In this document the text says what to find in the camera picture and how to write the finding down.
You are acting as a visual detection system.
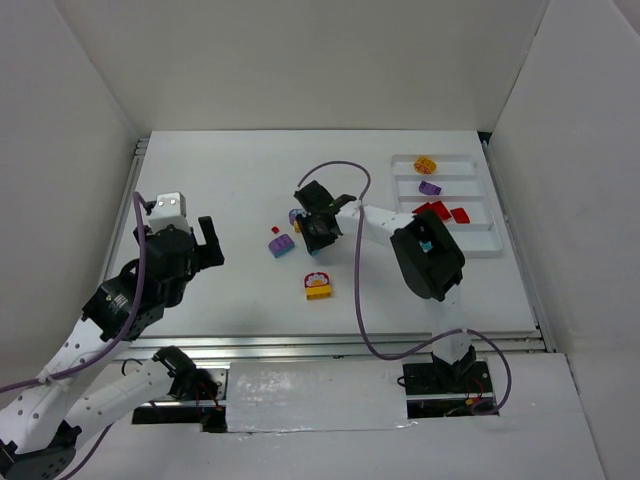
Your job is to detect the white compartment tray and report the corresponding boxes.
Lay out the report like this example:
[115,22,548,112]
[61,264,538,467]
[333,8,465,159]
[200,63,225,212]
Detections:
[391,155,502,258]

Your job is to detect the yellow flat lego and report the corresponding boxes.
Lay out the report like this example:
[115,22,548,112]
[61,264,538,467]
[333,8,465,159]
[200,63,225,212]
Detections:
[305,284,332,301]

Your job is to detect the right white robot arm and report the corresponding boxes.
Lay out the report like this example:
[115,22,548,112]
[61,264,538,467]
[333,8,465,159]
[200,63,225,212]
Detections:
[294,181,476,387]

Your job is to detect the yellow curved lego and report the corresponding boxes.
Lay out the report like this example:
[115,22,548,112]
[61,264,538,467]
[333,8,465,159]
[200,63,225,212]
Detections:
[413,156,437,175]

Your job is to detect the purple curved lego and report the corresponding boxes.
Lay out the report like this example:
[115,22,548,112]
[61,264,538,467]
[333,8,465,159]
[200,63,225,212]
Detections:
[268,234,295,258]

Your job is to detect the red arch lego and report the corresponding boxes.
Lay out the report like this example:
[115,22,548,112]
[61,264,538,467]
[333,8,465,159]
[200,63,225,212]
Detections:
[413,201,452,222]

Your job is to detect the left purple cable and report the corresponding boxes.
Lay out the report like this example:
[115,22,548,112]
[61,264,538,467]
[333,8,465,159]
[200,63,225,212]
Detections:
[0,192,156,480]

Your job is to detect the aluminium frame rail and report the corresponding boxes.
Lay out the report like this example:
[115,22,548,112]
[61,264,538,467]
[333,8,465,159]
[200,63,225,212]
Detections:
[116,331,547,362]

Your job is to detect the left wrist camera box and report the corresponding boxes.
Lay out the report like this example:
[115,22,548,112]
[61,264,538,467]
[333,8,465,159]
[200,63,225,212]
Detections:
[147,192,190,233]

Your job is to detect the purple fan lego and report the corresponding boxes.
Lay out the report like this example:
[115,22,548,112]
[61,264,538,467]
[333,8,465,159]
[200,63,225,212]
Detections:
[418,181,442,196]

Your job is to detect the white foam board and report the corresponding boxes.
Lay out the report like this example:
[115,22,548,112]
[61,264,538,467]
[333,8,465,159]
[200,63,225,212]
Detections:
[226,360,409,433]

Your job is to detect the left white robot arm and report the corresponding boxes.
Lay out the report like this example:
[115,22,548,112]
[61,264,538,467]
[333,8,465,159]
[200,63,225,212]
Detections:
[1,217,224,479]

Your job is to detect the red flower lego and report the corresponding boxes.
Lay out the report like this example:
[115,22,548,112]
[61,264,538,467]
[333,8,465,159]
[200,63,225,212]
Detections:
[304,272,330,288]

